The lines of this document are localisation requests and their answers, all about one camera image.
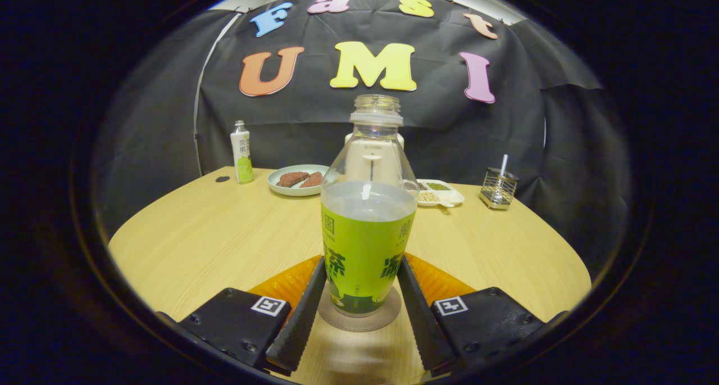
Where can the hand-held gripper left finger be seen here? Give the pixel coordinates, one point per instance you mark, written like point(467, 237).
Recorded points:
point(300, 323)

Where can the black backdrop cloth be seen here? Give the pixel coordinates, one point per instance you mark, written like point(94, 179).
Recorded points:
point(314, 121)

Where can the pale green plate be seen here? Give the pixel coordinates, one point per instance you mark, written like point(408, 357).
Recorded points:
point(281, 189)

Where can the white divided dish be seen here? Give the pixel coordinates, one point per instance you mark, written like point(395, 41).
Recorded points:
point(444, 198)

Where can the white straw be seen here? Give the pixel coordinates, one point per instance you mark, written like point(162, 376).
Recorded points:
point(504, 163)

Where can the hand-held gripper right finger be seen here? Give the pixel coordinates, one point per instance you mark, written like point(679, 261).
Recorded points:
point(421, 323)

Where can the brown round coaster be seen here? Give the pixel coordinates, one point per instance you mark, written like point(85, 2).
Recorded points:
point(359, 324)

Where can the green label juice bottle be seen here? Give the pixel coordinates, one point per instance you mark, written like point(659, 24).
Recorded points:
point(365, 250)

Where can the white toaster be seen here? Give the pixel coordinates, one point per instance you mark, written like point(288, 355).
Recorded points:
point(401, 142)

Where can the small white green bottle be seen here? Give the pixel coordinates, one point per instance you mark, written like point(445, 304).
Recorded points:
point(242, 154)

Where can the wooden table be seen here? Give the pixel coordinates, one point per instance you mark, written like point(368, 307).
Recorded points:
point(224, 244)

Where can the brown food slice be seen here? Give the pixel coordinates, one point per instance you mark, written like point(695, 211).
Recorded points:
point(291, 179)
point(313, 180)

